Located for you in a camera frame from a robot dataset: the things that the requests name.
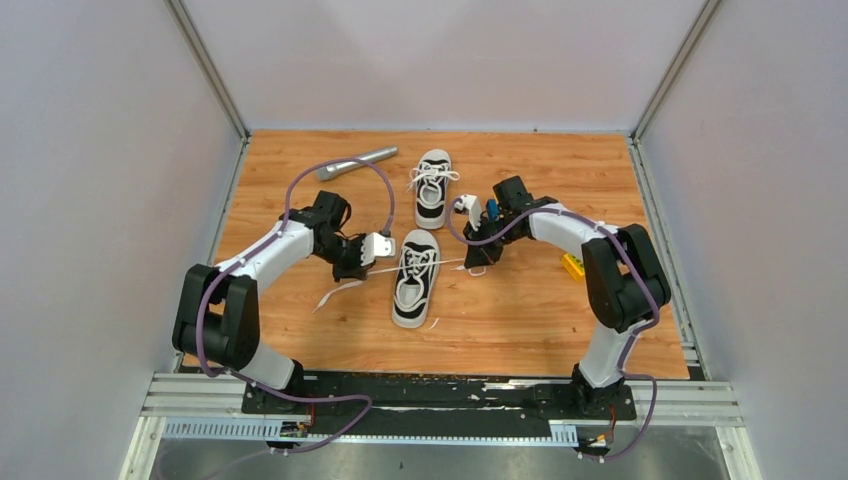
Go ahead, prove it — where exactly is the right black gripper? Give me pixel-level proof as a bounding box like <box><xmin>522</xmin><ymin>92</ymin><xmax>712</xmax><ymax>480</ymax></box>
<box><xmin>464</xmin><ymin>214</ymin><xmax>524</xmax><ymax>268</ymax></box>

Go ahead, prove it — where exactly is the black white sneaker with laces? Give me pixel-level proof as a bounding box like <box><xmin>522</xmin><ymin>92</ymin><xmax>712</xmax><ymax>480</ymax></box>
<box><xmin>407</xmin><ymin>149</ymin><xmax>461</xmax><ymax>230</ymax></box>

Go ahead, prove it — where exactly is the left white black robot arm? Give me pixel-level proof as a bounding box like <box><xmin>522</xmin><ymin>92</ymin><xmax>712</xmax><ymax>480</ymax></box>
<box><xmin>172</xmin><ymin>191</ymin><xmax>370</xmax><ymax>413</ymax></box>

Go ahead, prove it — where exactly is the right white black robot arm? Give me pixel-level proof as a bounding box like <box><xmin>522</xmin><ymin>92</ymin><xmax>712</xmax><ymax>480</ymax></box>
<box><xmin>450</xmin><ymin>176</ymin><xmax>671</xmax><ymax>418</ymax></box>

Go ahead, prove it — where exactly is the blue toy block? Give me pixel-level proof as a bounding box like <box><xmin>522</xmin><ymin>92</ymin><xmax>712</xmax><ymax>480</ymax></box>
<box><xmin>486</xmin><ymin>199</ymin><xmax>500</xmax><ymax>221</ymax></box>

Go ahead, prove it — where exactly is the grey metal cylinder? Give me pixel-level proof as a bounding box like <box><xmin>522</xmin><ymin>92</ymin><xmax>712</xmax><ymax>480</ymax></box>
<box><xmin>316</xmin><ymin>146</ymin><xmax>399</xmax><ymax>182</ymax></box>

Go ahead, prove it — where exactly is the yellow green building block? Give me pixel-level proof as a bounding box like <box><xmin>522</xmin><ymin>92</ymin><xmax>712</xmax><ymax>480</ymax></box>
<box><xmin>561</xmin><ymin>253</ymin><xmax>586</xmax><ymax>282</ymax></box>

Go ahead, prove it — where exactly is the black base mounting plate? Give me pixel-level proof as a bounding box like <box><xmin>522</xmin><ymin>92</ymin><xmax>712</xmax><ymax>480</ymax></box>
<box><xmin>241</xmin><ymin>371</ymin><xmax>637</xmax><ymax>441</ymax></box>

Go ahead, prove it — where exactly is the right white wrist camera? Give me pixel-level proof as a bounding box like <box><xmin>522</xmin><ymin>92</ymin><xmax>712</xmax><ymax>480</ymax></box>
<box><xmin>453</xmin><ymin>194</ymin><xmax>482</xmax><ymax>231</ymax></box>

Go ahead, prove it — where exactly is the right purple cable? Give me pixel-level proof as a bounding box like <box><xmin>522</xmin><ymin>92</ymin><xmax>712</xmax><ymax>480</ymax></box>
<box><xmin>445</xmin><ymin>198</ymin><xmax>660</xmax><ymax>463</ymax></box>

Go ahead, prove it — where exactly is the aluminium frame rail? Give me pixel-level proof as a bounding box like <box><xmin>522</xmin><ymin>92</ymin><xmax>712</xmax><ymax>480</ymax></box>
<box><xmin>122</xmin><ymin>373</ymin><xmax>761</xmax><ymax>479</ymax></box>

